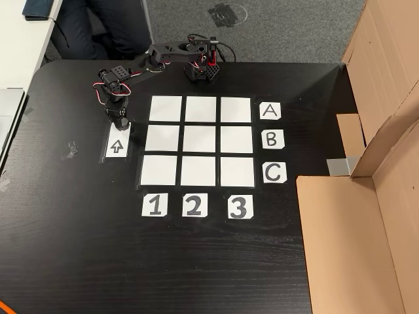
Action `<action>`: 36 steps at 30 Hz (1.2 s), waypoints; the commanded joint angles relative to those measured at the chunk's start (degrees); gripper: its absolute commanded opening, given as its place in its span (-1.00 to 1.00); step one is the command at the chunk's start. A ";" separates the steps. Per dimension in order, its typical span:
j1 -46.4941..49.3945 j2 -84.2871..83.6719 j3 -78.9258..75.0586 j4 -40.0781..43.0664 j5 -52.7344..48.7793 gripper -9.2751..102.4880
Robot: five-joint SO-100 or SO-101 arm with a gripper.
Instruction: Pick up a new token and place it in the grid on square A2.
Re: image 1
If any white paper grid square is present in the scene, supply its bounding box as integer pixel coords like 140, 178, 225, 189
183, 125, 217, 153
220, 96, 252, 124
180, 156, 217, 187
149, 96, 183, 122
139, 154, 178, 186
145, 124, 181, 152
220, 156, 256, 188
185, 96, 217, 123
220, 126, 254, 154

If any white paper sheet with arrow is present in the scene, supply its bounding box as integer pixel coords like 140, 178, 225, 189
105, 121, 132, 160

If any crumpled clear tape piece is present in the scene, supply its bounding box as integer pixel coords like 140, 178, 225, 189
60, 140, 80, 162

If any person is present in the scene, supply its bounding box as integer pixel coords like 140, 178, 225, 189
50, 0, 153, 61

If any paper sheet with number 1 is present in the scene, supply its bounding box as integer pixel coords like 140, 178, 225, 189
141, 192, 169, 217

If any grey metal desk leg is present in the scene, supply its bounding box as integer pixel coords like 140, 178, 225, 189
140, 0, 157, 46

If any paper sheet with number 2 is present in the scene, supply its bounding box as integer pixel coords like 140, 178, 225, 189
181, 192, 209, 218

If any white desk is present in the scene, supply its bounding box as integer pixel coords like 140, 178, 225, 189
0, 0, 63, 90

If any dark blue notebook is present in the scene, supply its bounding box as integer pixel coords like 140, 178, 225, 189
22, 0, 55, 21

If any black tape patch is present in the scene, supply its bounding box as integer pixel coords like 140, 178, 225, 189
207, 3, 239, 29

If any paper sheet with number 3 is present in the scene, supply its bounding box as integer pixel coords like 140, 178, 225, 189
227, 194, 255, 220

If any paper sheet with letter A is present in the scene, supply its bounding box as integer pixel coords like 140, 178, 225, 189
259, 101, 282, 121

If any paper sheet with letter B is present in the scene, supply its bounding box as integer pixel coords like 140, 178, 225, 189
261, 129, 285, 150

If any paper sheet with letter C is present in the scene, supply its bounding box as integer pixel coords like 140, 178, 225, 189
263, 162, 288, 184

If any brown cardboard sheet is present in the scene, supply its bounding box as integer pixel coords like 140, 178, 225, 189
296, 114, 419, 314
336, 0, 419, 179

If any black cable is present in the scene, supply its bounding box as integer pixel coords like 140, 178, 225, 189
217, 41, 237, 63

